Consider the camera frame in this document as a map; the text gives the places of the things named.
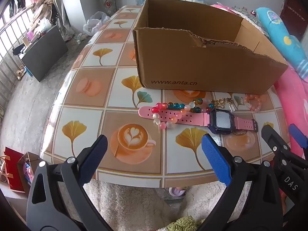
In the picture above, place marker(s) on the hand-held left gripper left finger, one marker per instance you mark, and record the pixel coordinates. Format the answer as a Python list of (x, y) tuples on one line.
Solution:
[(96, 149)]

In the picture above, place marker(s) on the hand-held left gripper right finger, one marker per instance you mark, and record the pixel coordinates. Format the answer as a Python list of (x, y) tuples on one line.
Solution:
[(216, 158)]

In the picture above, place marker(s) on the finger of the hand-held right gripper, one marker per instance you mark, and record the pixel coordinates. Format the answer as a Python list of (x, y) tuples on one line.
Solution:
[(274, 139), (299, 136)]

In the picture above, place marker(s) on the pink wristwatch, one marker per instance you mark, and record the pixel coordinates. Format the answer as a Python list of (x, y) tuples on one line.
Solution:
[(192, 119)]

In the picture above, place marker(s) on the brown cardboard box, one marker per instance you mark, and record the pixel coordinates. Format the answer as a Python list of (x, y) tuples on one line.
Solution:
[(192, 65)]

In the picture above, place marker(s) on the pink blanket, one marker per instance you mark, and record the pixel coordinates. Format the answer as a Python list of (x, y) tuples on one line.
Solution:
[(288, 96)]

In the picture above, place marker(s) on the purple slipper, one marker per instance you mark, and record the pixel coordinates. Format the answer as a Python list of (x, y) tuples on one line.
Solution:
[(177, 193)]

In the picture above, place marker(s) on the brown paper bag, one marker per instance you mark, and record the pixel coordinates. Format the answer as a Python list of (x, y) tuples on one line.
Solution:
[(25, 166)]

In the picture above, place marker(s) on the person's fluffy cream clothing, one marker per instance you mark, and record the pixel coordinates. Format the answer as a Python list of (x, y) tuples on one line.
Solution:
[(144, 209)]

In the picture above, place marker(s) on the red gift bag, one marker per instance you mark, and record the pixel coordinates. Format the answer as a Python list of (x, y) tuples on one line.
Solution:
[(12, 170)]

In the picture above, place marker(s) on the blue cartoon pillow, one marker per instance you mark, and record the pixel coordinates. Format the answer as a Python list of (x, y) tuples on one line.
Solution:
[(284, 36)]

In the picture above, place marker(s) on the black cabinet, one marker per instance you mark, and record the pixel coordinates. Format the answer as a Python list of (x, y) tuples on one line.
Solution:
[(43, 55)]

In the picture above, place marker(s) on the grey embroidered pillow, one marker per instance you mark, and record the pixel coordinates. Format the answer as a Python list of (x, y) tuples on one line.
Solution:
[(255, 21)]

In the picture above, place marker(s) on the dark red wooden door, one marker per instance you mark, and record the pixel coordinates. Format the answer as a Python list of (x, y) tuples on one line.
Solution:
[(293, 12)]

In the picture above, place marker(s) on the white plastic bag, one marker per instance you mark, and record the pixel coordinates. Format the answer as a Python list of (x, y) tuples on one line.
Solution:
[(95, 22)]

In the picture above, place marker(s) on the pile of clothes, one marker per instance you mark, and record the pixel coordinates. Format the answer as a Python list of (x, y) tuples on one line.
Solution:
[(43, 9)]

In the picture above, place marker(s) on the metal railing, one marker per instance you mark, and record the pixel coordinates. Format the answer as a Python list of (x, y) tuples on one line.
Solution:
[(15, 18)]

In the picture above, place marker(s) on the dark hanging garment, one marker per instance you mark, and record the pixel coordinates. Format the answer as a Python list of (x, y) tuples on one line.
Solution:
[(16, 2)]

